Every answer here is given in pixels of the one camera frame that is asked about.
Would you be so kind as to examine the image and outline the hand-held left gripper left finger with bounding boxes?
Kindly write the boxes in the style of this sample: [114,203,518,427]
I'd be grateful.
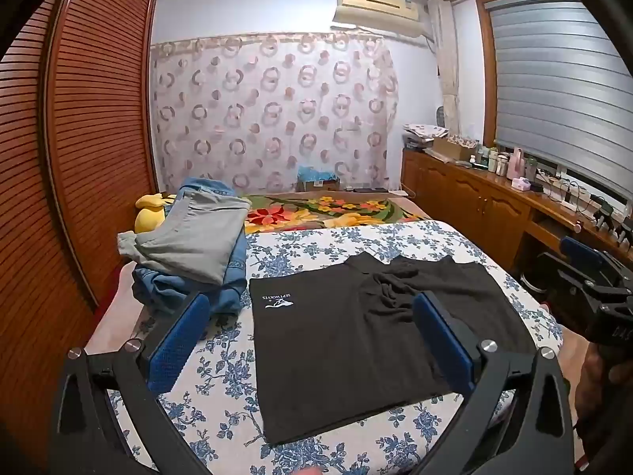
[49,291,213,475]

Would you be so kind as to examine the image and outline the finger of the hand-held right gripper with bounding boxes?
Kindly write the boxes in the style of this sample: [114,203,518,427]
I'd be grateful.
[536,252,601,317]
[560,236,624,283]

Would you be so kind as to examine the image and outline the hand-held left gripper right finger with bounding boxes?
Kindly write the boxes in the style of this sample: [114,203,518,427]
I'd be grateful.
[413,291,577,475]

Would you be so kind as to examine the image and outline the black pants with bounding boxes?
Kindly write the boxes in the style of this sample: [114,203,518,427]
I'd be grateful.
[248,251,537,446]

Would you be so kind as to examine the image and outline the grey pants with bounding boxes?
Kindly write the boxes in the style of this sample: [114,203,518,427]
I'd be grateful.
[117,190,251,287]

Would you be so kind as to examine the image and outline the person's right hand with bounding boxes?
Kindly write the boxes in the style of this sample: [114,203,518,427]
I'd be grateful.
[580,344,633,426]

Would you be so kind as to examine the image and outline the blue jeans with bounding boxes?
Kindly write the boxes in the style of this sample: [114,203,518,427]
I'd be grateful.
[131,178,248,330]

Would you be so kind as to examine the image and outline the white power strip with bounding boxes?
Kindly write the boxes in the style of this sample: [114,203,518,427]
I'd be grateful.
[536,173,594,213]

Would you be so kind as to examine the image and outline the group of toiletry bottles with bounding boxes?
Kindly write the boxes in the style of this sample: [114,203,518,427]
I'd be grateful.
[470,142,540,181]

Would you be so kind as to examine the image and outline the wooden sideboard cabinet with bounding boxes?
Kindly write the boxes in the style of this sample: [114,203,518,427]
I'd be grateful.
[400,148,633,278]

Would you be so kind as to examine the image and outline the yellow plush toy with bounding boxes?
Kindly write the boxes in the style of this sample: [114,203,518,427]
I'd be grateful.
[135,192,174,234]

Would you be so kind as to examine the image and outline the cardboard box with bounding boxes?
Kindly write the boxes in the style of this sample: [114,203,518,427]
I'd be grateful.
[432,135,480,162]

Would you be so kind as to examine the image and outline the blue floral white quilt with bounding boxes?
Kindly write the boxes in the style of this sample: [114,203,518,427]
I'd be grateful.
[106,220,565,475]

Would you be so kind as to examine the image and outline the grey window blind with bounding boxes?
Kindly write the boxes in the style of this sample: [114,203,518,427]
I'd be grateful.
[487,0,633,199]

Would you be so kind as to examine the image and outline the colourful flowered blanket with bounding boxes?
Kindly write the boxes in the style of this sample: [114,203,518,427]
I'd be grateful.
[84,192,579,372]

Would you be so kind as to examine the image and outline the folded printed cloth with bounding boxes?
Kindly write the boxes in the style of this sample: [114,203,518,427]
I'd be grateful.
[403,123,448,152]

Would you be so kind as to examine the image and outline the blue bag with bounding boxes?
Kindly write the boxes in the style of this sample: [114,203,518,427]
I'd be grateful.
[297,165,339,184]

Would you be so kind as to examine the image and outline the white wrapped pipe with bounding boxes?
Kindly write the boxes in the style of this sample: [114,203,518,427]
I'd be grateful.
[428,0,463,134]

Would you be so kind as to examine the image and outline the wooden louvered wardrobe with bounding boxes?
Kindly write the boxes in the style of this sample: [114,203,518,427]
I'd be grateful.
[0,0,164,456]

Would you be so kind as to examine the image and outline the sheer circle-patterned curtain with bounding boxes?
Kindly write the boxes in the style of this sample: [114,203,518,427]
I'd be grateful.
[150,30,400,194]

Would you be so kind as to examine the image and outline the wall air conditioner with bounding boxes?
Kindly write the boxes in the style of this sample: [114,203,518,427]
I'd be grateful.
[332,0,430,39]

